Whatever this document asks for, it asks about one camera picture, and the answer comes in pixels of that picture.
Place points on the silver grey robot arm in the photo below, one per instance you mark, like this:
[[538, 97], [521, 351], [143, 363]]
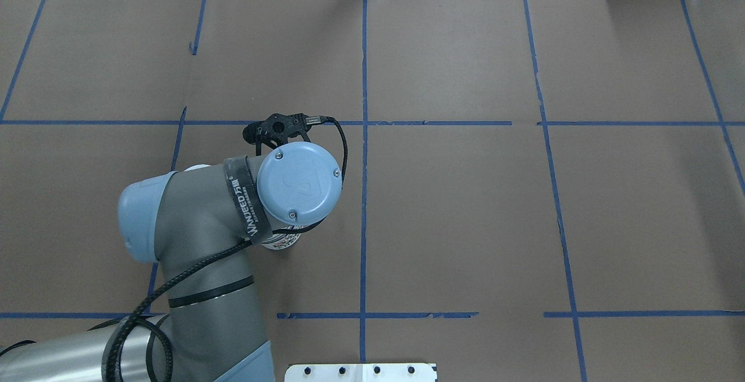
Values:
[[205, 322]]

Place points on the white column pedestal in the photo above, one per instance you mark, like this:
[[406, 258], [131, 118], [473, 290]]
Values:
[[362, 372]]

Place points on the white enamel cup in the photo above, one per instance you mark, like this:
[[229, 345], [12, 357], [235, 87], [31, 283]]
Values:
[[281, 241]]

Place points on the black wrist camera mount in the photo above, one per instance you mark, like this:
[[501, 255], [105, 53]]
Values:
[[279, 129]]

